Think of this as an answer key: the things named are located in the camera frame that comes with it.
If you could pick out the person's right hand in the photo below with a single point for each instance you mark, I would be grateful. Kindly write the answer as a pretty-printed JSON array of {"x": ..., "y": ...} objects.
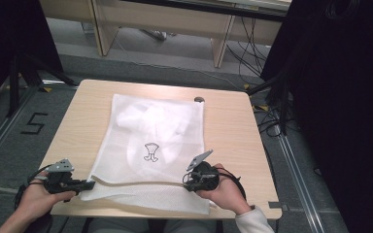
[{"x": 226, "y": 194}]

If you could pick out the person's left hand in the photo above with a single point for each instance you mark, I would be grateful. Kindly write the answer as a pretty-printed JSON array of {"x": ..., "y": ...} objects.
[{"x": 37, "y": 202}]

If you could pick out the black tripod stand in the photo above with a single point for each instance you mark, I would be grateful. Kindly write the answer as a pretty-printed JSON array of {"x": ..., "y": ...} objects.
[
  {"x": 280, "y": 97},
  {"x": 29, "y": 74}
]

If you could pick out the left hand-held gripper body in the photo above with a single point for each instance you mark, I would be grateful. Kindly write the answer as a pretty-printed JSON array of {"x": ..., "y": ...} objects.
[{"x": 60, "y": 179}]

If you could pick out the white garment with drawing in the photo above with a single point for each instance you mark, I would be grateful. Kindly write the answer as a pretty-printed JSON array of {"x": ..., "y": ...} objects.
[{"x": 155, "y": 126}]

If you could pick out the dark round table grommet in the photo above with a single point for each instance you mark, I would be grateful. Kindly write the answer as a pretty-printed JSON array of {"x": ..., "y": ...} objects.
[{"x": 199, "y": 99}]

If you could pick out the black curtain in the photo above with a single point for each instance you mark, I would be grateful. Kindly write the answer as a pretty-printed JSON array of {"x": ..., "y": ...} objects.
[
  {"x": 16, "y": 32},
  {"x": 343, "y": 113}
]

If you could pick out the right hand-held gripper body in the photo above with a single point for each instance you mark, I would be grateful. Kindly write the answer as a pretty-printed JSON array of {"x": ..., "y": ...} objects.
[{"x": 205, "y": 178}]

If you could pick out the white mesh laundry bag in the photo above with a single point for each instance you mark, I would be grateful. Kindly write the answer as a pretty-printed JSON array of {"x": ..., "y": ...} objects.
[{"x": 162, "y": 197}]

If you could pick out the metal floor rail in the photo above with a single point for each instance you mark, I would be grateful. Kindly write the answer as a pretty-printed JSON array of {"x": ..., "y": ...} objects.
[
  {"x": 5, "y": 127},
  {"x": 296, "y": 174}
]

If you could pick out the grey tape strip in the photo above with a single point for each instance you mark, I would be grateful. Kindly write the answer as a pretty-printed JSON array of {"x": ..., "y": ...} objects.
[{"x": 277, "y": 205}]

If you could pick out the person's legs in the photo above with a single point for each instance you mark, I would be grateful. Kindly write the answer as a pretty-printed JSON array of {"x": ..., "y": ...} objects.
[{"x": 123, "y": 226}]

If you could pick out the light wooden desk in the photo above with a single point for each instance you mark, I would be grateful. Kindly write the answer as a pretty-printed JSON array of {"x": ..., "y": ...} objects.
[{"x": 162, "y": 19}]

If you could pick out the silver object under desk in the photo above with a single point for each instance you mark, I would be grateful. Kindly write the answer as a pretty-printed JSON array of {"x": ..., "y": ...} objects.
[{"x": 158, "y": 34}]

